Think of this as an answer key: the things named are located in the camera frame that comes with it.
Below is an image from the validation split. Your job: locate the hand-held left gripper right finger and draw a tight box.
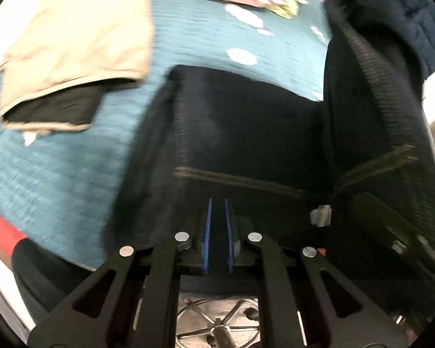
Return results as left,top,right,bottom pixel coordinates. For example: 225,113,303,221
223,198,409,348

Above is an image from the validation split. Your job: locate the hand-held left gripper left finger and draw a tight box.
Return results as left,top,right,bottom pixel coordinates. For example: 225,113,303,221
27,198,214,348

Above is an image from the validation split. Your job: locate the metal chair base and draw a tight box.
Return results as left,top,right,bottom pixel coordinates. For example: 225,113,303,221
176,295,262,348

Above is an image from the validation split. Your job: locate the black chair seat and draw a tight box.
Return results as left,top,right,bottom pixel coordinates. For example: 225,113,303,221
11,238,107,324

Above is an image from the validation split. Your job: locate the red object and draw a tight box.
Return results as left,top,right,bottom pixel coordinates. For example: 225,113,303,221
0,206,31,250

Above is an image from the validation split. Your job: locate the teal patterned blanket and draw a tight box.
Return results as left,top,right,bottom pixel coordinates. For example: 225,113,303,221
0,0,335,272

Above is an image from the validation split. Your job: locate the navy quilted jacket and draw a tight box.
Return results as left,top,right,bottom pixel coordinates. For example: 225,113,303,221
393,0,435,82

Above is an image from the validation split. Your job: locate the beige jacket with black lining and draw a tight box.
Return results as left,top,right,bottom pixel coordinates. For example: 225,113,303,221
0,0,155,133

